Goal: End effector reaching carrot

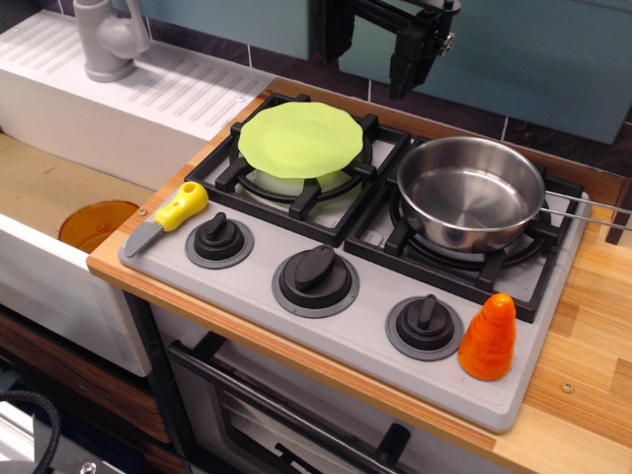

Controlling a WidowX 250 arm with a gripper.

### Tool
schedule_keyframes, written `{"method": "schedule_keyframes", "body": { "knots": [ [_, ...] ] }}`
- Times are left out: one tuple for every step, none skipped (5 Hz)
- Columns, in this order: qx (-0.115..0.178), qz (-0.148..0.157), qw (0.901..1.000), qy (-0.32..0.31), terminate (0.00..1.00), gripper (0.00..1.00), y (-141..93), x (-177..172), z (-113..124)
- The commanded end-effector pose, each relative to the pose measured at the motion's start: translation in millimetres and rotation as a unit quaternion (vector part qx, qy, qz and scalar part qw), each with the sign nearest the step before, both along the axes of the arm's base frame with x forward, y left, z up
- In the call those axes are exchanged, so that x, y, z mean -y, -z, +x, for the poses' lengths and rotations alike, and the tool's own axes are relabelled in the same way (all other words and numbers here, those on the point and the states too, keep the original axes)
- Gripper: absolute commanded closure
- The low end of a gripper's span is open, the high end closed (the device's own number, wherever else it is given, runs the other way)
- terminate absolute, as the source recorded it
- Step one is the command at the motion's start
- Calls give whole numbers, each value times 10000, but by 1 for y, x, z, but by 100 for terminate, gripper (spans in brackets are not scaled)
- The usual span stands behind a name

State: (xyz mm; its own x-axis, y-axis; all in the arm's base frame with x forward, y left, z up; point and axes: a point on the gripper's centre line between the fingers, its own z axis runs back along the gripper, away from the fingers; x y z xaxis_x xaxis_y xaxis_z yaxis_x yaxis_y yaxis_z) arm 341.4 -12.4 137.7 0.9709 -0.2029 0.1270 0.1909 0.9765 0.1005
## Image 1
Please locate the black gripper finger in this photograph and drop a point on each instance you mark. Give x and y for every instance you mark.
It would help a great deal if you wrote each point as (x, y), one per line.
(413, 61)
(333, 25)

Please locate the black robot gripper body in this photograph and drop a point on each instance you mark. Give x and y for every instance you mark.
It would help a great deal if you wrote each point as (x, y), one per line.
(391, 18)

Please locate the orange plastic toy carrot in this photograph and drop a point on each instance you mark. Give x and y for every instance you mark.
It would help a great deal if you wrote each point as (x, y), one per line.
(486, 351)

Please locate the green plastic plate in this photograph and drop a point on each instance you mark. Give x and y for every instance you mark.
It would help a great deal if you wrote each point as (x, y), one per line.
(300, 140)

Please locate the black left burner grate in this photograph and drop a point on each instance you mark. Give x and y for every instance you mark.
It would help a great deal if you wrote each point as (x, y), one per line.
(289, 211)

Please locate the black burner grate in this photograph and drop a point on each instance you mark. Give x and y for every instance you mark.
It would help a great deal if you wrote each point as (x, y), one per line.
(289, 211)
(525, 269)

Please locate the stainless steel pot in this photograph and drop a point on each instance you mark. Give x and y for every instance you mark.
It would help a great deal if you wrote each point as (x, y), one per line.
(473, 195)

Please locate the grey toy faucet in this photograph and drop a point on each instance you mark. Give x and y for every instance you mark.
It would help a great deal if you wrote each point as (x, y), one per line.
(110, 44)

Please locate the black left stove knob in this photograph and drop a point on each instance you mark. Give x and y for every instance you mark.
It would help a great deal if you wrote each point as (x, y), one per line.
(219, 243)

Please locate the black stove knob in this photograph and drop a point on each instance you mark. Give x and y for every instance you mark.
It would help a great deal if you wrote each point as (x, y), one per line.
(424, 328)
(219, 243)
(316, 283)

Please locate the black right burner grate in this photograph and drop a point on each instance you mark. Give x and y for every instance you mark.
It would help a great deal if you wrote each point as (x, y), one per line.
(525, 269)

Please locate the black middle stove knob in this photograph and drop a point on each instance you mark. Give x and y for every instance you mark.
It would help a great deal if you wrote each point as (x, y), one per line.
(316, 283)

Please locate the grey toy stove top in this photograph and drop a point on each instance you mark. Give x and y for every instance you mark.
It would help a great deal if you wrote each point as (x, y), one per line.
(357, 337)

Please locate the black right stove knob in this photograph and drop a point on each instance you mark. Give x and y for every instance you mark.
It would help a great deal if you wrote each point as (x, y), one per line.
(424, 328)

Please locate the white toy sink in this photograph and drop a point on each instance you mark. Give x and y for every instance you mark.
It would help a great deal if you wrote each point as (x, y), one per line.
(67, 141)

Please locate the orange sink drain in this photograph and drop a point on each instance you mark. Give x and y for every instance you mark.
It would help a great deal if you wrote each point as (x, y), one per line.
(88, 227)

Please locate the toy oven door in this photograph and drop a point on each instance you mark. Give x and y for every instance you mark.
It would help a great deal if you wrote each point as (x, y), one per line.
(268, 418)

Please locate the yellow handled toy knife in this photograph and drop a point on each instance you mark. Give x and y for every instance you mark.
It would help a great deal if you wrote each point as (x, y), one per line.
(190, 199)

